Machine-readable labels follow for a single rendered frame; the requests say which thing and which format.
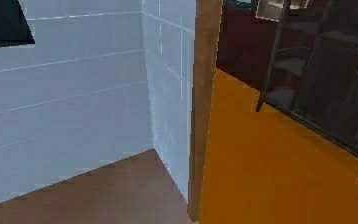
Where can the dark wooden shelf unit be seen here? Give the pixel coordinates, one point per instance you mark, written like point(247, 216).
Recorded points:
point(327, 83)

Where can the black window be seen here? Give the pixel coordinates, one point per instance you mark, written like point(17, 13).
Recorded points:
point(5, 23)

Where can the brown wooden door frame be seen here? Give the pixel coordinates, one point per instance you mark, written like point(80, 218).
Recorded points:
point(203, 100)

